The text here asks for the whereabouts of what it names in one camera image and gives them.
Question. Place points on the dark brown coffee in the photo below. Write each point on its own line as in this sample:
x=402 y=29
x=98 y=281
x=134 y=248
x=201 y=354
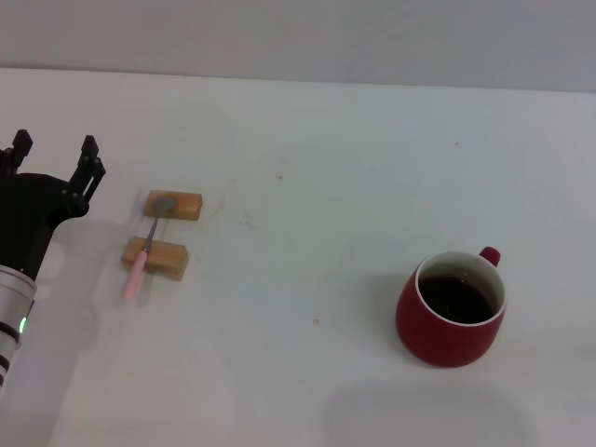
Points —
x=456 y=300

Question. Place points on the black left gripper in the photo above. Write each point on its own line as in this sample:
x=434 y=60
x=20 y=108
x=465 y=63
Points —
x=28 y=209

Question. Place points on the notched wooden block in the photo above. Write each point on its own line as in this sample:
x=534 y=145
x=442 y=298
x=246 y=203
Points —
x=165 y=258

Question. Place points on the red ceramic cup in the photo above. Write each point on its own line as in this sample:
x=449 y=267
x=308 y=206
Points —
x=442 y=344

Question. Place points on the stained wooden block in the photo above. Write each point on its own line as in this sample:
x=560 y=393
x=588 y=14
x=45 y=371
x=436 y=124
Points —
x=188 y=205

